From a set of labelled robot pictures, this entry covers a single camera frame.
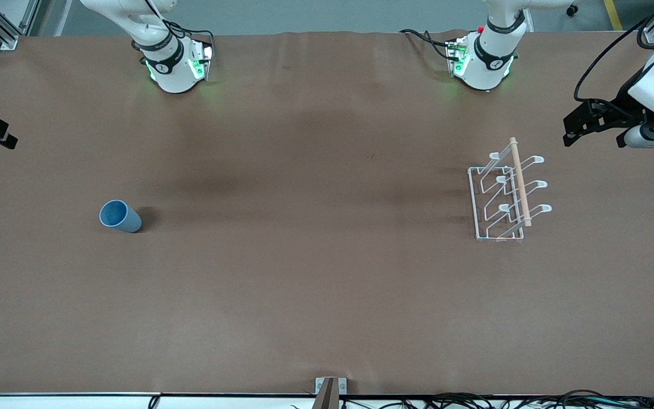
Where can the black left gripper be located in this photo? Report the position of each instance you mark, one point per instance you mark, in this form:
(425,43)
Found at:
(624,105)

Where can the blue plastic cup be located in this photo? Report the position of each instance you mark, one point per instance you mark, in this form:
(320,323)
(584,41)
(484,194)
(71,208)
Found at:
(125,221)

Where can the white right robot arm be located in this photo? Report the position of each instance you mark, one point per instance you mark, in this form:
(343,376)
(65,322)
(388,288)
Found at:
(171,76)

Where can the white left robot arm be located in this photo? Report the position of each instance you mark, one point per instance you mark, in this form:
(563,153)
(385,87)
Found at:
(491,57)

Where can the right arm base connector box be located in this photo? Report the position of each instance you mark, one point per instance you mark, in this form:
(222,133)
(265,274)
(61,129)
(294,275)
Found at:
(202,62)

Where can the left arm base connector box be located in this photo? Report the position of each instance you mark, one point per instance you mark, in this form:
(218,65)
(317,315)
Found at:
(457,57)

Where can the black caster wheel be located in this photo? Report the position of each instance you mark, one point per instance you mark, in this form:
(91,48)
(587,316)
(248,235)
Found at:
(572,9)

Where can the brown table cover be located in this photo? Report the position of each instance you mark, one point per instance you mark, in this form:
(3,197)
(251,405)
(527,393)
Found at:
(327,255)

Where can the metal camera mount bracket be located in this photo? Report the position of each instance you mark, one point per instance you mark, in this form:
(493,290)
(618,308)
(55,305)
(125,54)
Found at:
(321,386)

